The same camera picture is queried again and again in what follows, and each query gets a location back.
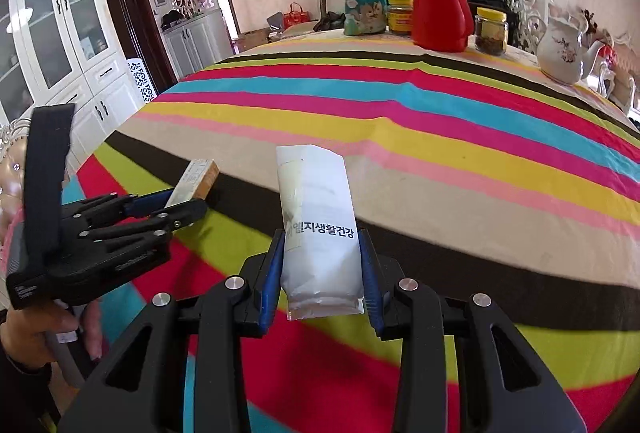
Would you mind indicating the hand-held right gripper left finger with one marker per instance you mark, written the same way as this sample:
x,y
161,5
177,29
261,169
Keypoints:
x,y
272,283

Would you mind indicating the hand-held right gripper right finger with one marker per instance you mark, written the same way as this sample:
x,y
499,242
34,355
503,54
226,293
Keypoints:
x,y
372,283

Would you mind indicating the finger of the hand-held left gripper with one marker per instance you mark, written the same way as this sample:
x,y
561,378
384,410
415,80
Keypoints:
x,y
180,215
145,204

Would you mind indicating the beige box with orange end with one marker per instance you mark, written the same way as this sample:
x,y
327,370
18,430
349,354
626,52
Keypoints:
x,y
197,178

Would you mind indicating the pink plastic bin bag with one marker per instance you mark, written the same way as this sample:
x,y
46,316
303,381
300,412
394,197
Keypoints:
x,y
14,220

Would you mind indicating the white pouch with black lettering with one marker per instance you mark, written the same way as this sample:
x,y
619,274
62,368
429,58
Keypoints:
x,y
320,213

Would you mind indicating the person's left forearm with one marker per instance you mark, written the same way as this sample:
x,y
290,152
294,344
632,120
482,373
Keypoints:
x,y
20,393

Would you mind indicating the person's left hand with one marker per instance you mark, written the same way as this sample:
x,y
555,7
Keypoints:
x,y
30,338

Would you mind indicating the beige tufted white-framed chair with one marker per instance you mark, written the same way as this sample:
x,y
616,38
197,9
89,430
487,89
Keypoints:
x,y
12,173

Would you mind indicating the white carved lattice panel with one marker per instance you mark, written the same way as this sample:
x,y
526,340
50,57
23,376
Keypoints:
x,y
144,80

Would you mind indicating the colourful striped tablecloth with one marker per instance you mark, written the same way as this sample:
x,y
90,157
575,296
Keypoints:
x,y
450,163

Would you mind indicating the low white shoe cabinet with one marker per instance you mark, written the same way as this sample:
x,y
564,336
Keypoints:
x,y
200,38

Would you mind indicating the dark wooden door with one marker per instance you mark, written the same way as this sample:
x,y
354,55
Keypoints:
x,y
135,28

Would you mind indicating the tall white glass-door cabinet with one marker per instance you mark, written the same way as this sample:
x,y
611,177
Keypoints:
x,y
75,38

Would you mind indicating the black bag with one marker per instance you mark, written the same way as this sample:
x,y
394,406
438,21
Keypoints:
x,y
330,23
172,20

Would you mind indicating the brown cardboard box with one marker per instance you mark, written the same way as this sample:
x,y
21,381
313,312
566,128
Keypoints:
x,y
252,40

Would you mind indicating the grey foil bag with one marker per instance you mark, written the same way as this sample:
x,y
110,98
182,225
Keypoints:
x,y
276,23

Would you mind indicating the red gift bag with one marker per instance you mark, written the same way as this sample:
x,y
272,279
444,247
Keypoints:
x,y
297,18

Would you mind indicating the yellow label jar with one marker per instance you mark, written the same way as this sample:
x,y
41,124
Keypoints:
x,y
400,18

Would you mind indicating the yellow-lidded jar dark contents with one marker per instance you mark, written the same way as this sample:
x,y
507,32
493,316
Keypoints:
x,y
491,33

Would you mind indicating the red thermos jug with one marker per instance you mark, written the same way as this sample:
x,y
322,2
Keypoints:
x,y
440,8

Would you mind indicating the white porcelain floral pitcher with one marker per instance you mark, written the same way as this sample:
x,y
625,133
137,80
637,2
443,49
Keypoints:
x,y
562,48

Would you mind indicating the white carved armchair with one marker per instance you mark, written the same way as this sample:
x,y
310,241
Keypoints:
x,y
622,88

